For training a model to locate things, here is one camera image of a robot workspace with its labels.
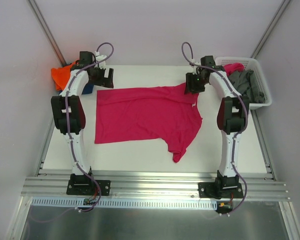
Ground left corner metal post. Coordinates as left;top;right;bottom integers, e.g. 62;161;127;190
26;0;67;67

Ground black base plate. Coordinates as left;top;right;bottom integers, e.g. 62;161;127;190
66;178;111;196
198;182;244;200

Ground folded blue t shirt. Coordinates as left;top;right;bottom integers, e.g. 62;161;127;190
82;83;94;95

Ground white slotted cable duct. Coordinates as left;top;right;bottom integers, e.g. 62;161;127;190
31;196;217;211

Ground corner metal post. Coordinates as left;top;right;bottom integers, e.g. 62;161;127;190
250;0;293;59
26;0;67;67

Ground folded orange t shirt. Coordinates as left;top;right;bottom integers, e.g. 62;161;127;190
50;61;76;92

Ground right corner metal post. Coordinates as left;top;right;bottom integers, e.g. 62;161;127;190
250;0;293;59

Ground magenta t shirt in basket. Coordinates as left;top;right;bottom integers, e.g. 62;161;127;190
223;62;245;76

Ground white plastic laundry basket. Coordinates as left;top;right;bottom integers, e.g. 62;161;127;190
215;56;272;110

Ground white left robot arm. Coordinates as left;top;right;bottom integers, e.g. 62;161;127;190
50;50;114;194

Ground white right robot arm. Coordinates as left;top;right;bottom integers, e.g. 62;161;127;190
185;56;250;198

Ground grey t shirts in basket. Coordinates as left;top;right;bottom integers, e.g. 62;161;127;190
228;70;265;104

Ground magenta t shirt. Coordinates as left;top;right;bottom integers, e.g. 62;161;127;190
94;83;203;163
223;62;245;76

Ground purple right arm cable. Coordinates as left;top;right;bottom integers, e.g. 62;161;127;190
181;41;248;218

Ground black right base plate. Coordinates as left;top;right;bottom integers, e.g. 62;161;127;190
198;182;244;200

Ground aluminium mounting rail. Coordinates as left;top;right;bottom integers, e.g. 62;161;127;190
21;169;292;202

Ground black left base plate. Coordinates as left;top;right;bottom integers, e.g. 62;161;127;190
66;178;111;196

